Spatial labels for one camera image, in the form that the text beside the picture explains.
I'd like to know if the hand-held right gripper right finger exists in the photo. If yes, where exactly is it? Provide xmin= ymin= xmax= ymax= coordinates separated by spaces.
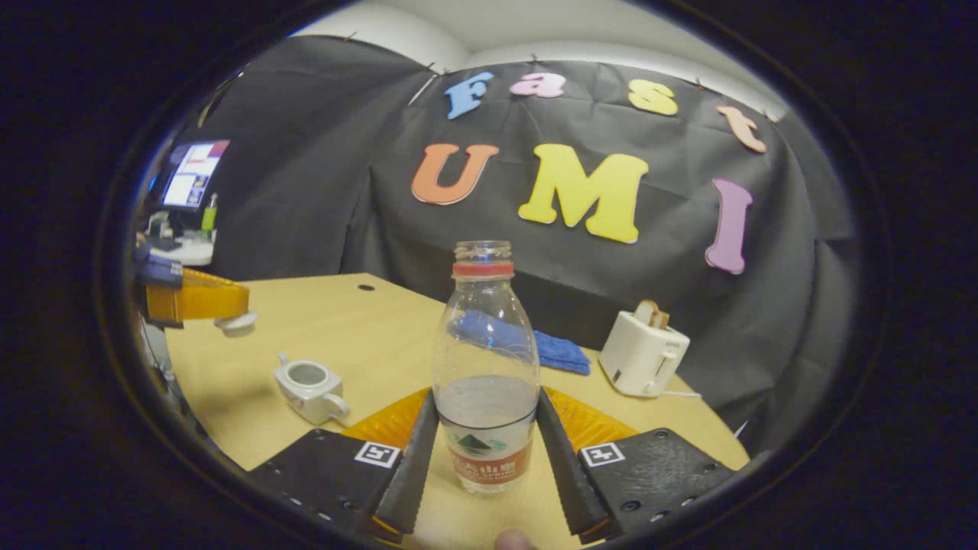
xmin=535 ymin=386 xmax=736 ymax=545

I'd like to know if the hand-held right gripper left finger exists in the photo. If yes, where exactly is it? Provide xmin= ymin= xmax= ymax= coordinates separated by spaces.
xmin=248 ymin=388 xmax=440 ymax=545

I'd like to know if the black backdrop cloth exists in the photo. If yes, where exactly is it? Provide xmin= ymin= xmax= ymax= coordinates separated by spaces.
xmin=164 ymin=34 xmax=857 ymax=455

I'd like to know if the clear plastic water bottle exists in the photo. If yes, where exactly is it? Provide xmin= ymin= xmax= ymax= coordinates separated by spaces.
xmin=432 ymin=241 xmax=542 ymax=497

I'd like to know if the white toaster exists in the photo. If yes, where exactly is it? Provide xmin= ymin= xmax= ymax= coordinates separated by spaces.
xmin=597 ymin=309 xmax=691 ymax=399

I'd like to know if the computer monitor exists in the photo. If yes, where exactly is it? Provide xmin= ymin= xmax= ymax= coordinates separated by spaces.
xmin=161 ymin=140 xmax=231 ymax=210

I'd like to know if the blue folded towel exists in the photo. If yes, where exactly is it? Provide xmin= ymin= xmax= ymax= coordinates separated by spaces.
xmin=451 ymin=309 xmax=592 ymax=377

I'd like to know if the white ceramic teacup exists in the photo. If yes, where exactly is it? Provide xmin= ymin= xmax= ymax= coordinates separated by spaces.
xmin=273 ymin=351 xmax=351 ymax=426

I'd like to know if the toast slice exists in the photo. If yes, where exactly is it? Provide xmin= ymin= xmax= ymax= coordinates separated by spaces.
xmin=635 ymin=299 xmax=672 ymax=330

